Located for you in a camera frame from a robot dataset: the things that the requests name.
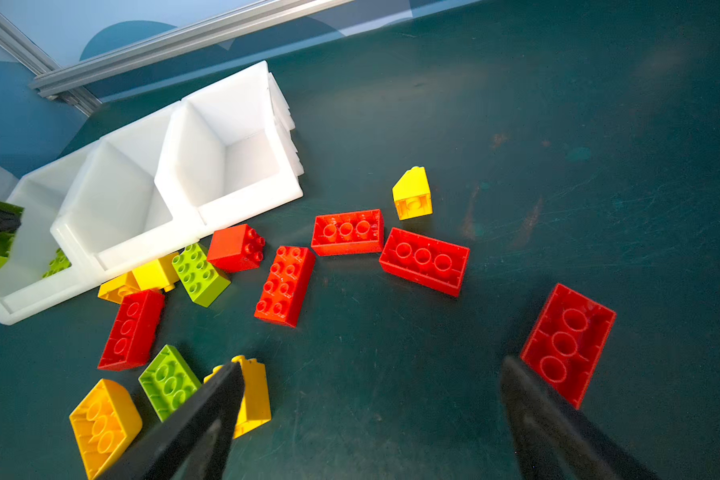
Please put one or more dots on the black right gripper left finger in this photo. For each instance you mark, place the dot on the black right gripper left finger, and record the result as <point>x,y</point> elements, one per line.
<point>196,439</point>

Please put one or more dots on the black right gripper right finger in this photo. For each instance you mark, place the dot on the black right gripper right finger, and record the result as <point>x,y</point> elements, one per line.
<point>548,431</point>

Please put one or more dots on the green lego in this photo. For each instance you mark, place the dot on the green lego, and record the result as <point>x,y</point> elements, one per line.
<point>59,263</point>

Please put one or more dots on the red lego brick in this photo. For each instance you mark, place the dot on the red lego brick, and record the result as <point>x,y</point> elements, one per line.
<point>567,341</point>
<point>284,291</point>
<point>426,261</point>
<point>133,332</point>
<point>358,232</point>

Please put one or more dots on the small red lego cube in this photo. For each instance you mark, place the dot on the small red lego cube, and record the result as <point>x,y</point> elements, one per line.
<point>236,249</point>

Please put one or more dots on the yellow tall lego brick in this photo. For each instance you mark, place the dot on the yellow tall lego brick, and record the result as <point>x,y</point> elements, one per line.
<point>255,408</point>

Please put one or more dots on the orange lego brick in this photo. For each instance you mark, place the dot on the orange lego brick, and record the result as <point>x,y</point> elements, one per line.
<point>104,423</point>

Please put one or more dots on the white three-compartment bin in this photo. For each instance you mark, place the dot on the white three-compartment bin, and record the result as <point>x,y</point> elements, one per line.
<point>215,158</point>

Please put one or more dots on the yellow lego pair by bin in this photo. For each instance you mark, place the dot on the yellow lego pair by bin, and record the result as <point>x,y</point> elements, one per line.
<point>157,274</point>

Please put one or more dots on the yellow sloped lego brick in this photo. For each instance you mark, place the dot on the yellow sloped lego brick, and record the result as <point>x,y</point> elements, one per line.
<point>411,194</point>

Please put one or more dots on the aluminium back frame rail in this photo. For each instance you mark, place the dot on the aluminium back frame rail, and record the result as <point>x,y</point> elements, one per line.
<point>229,25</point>

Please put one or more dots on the aluminium left frame post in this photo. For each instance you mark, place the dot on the aluminium left frame post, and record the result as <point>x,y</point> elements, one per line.
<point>26,52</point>

